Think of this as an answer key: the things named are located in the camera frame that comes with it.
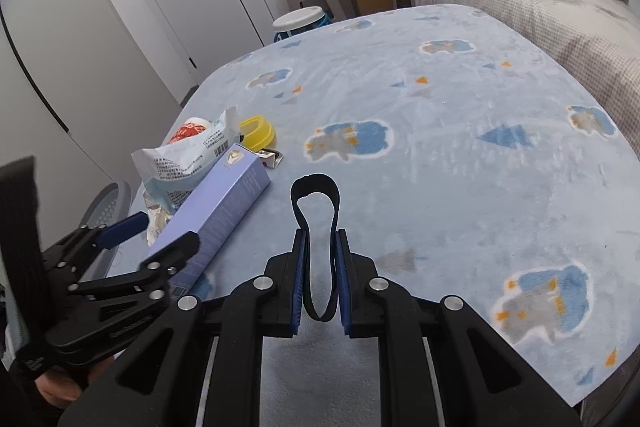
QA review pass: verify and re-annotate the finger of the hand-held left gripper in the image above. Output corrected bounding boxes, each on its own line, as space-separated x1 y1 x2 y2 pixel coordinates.
67 231 202 308
42 212 151 275

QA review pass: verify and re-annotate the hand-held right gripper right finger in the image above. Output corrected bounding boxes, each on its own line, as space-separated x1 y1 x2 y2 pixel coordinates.
334 229 583 427

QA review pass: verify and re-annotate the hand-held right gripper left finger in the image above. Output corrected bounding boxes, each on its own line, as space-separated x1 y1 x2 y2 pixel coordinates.
57 229 308 427

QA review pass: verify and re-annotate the grey perforated waste basket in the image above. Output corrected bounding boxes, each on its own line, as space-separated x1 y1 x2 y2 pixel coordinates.
75 181 134 279

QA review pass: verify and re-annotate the purple cardboard box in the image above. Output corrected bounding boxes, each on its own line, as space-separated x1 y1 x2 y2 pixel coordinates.
147 143 271 303

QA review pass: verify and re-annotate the white plastic packet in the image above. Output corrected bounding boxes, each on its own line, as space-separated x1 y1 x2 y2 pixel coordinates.
131 107 241 210

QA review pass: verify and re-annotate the black strap loop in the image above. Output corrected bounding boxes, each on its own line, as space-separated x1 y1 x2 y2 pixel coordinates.
291 175 344 322

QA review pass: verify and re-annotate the red white paper cup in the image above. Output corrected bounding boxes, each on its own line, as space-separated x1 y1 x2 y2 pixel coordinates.
167 117 214 146

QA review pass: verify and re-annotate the yellow plastic lid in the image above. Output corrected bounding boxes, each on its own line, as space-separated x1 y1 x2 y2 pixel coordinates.
239 116 277 152

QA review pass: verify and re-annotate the person's left hand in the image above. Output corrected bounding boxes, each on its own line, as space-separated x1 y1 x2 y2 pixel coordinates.
36 356 117 409

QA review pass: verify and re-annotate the small red white box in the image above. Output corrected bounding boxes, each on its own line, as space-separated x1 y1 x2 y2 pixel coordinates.
257 148 284 169

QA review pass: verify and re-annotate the blue printed blanket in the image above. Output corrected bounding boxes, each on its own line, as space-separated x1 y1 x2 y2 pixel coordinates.
107 3 637 409

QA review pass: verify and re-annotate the white round stool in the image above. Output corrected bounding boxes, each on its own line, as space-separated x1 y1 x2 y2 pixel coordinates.
271 6 334 46

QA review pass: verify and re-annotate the beige bed cover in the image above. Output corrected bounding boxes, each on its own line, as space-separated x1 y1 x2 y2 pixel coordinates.
416 0 640 168

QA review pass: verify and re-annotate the black wardrobe handle strip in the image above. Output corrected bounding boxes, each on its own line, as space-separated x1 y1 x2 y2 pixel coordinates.
0 1 71 134

